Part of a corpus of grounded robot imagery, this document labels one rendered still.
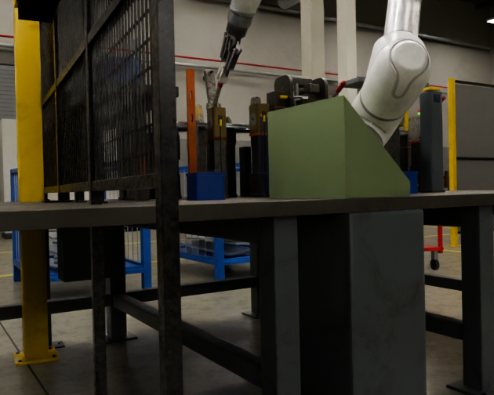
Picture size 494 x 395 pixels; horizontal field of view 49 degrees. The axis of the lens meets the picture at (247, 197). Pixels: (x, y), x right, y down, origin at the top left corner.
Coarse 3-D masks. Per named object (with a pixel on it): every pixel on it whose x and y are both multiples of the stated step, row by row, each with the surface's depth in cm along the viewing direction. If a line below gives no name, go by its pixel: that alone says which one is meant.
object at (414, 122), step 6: (414, 120) 259; (414, 126) 259; (414, 132) 259; (414, 138) 259; (414, 144) 260; (414, 150) 260; (414, 156) 260; (414, 162) 260; (420, 162) 257; (414, 168) 260; (420, 168) 256; (420, 174) 256; (420, 180) 256; (420, 186) 257
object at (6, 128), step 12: (0, 120) 915; (12, 120) 910; (0, 132) 919; (12, 132) 909; (108, 132) 996; (0, 144) 923; (12, 144) 909; (0, 156) 926; (12, 156) 909; (0, 168) 930; (12, 168) 909; (0, 180) 934; (0, 192) 938; (72, 192) 961; (108, 192) 996
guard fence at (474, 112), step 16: (448, 80) 649; (448, 96) 649; (464, 96) 660; (480, 96) 676; (464, 112) 660; (480, 112) 676; (464, 128) 660; (480, 128) 676; (464, 144) 660; (480, 144) 676; (464, 160) 660; (480, 160) 676; (464, 176) 660; (480, 176) 676
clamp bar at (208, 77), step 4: (204, 72) 219; (208, 72) 217; (212, 72) 218; (204, 76) 219; (208, 76) 217; (212, 76) 218; (204, 80) 221; (208, 80) 216; (212, 80) 217; (208, 84) 216; (212, 84) 217; (208, 88) 216; (212, 88) 216; (208, 92) 215; (212, 92) 216; (208, 96) 216; (212, 96) 215; (208, 100) 216; (212, 100) 216; (216, 104) 215
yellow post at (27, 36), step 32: (32, 32) 239; (32, 64) 239; (32, 96) 239; (32, 128) 239; (32, 160) 239; (32, 192) 239; (32, 256) 239; (32, 288) 239; (32, 320) 239; (32, 352) 239
